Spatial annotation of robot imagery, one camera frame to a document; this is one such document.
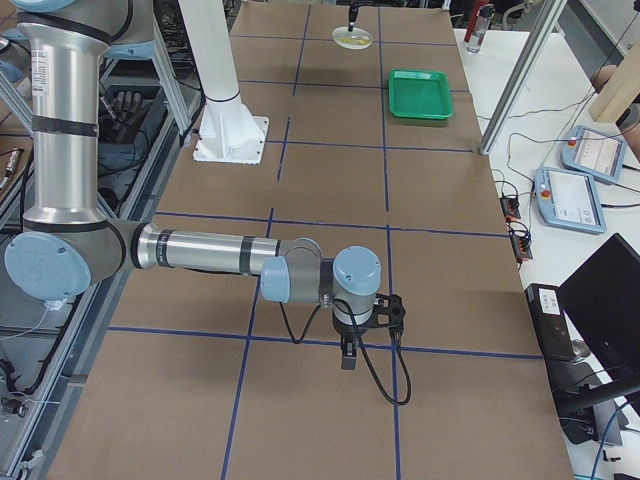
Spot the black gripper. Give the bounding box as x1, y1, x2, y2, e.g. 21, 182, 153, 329
348, 0, 358, 24
332, 319, 361, 370

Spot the white round plate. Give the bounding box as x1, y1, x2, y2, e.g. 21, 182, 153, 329
332, 26, 373, 50

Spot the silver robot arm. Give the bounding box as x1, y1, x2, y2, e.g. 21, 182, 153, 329
4, 1, 382, 369

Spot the green plastic tray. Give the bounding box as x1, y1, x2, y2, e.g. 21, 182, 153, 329
388, 69, 454, 121

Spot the red capped water bottle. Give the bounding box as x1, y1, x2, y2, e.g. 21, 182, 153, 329
466, 4, 495, 53

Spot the brown paper table cover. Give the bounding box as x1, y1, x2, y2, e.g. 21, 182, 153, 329
44, 3, 576, 480

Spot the black mini computer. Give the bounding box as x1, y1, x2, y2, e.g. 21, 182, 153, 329
525, 283, 574, 362

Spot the black monitor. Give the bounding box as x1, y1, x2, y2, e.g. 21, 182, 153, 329
556, 233, 639, 415

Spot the near teach pendant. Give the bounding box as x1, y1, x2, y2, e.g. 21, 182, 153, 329
534, 167, 607, 235

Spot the teach pendant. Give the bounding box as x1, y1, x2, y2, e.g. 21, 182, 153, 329
560, 125, 628, 184
534, 167, 607, 235

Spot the wooden beam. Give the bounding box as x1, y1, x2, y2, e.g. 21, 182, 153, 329
589, 41, 639, 123

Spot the far teach pendant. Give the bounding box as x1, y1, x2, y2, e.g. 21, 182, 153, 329
560, 125, 628, 184

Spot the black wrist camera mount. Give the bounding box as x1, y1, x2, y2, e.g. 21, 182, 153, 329
361, 293, 406, 335

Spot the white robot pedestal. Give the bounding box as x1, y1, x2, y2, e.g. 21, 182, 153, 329
179, 0, 269, 165

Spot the aluminium frame post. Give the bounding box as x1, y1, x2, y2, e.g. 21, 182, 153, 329
478, 0, 567, 156

